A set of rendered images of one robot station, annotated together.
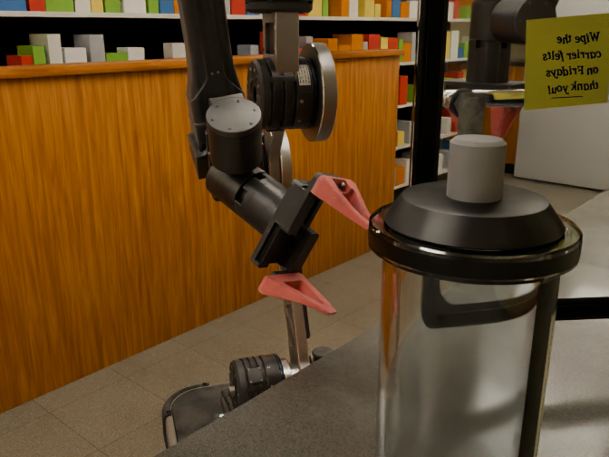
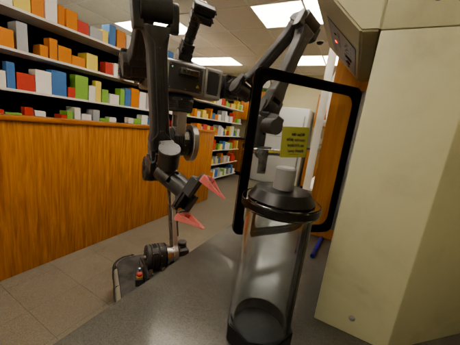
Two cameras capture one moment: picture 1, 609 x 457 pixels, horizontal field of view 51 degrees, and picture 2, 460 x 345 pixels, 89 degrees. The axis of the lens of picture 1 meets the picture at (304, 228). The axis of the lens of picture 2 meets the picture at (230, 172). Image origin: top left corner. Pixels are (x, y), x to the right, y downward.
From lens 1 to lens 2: 0.07 m
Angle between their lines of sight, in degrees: 15
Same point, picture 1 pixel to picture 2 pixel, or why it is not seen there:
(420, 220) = (267, 197)
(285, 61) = (180, 129)
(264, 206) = (179, 185)
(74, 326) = (73, 229)
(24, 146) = (59, 151)
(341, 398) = (207, 263)
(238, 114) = (172, 148)
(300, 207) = (194, 186)
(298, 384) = (189, 257)
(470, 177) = (284, 181)
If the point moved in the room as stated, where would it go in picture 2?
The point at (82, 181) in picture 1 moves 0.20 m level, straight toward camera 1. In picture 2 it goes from (85, 168) to (85, 174)
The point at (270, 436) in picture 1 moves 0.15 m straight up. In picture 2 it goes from (181, 281) to (187, 211)
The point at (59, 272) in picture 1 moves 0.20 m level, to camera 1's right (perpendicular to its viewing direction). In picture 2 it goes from (69, 206) to (96, 207)
